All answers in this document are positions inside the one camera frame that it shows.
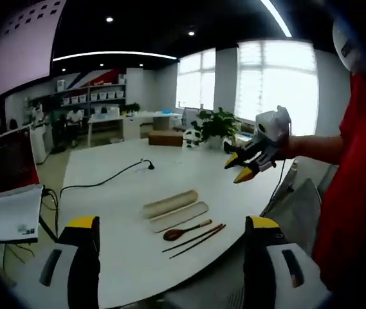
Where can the person in red shirt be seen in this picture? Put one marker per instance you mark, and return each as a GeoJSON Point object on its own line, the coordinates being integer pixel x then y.
{"type": "Point", "coordinates": [353, 180]}

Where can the white printed box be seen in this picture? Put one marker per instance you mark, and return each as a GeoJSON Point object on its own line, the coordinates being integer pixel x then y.
{"type": "Point", "coordinates": [13, 215]}

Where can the green potted plant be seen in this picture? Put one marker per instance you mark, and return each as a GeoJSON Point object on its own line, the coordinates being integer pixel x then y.
{"type": "Point", "coordinates": [216, 127]}

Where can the white worn device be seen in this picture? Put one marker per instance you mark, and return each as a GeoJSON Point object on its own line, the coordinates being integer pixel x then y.
{"type": "Point", "coordinates": [348, 42]}

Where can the grey office chair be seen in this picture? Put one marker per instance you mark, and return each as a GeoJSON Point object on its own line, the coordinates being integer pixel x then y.
{"type": "Point", "coordinates": [295, 209]}

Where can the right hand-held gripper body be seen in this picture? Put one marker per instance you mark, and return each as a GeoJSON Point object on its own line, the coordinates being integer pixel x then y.
{"type": "Point", "coordinates": [271, 125]}

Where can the beige cutlery case lid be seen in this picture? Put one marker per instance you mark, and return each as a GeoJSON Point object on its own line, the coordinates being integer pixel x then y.
{"type": "Point", "coordinates": [170, 203]}

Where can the dark wooden spoon utensil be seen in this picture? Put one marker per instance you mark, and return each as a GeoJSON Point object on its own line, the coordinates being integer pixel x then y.
{"type": "Point", "coordinates": [177, 231]}

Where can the white background desk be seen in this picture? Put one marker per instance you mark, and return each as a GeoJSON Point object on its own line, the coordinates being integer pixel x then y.
{"type": "Point", "coordinates": [112, 127]}

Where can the white floor appliance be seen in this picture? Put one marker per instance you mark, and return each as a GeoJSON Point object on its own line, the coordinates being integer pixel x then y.
{"type": "Point", "coordinates": [38, 143]}

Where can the beige cutlery case base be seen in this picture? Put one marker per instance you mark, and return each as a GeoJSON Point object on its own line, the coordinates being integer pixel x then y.
{"type": "Point", "coordinates": [182, 217]}

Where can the red display stand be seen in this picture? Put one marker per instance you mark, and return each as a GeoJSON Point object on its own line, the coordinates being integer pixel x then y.
{"type": "Point", "coordinates": [10, 159]}

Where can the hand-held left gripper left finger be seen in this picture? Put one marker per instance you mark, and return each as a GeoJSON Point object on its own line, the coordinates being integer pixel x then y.
{"type": "Point", "coordinates": [57, 277]}

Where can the storage shelf with white bins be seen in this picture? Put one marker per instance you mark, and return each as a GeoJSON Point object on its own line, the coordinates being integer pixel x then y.
{"type": "Point", "coordinates": [89, 96]}

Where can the brown cardboard box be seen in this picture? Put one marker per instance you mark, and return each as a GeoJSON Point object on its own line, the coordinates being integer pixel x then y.
{"type": "Point", "coordinates": [165, 138]}

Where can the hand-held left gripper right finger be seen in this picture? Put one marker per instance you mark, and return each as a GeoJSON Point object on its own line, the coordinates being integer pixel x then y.
{"type": "Point", "coordinates": [276, 277]}

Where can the dark wooden chopstick utensil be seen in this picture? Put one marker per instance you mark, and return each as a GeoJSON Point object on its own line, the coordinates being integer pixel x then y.
{"type": "Point", "coordinates": [192, 237]}
{"type": "Point", "coordinates": [198, 242]}

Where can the black and white plush toy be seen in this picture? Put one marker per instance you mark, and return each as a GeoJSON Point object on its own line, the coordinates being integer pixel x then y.
{"type": "Point", "coordinates": [193, 137]}

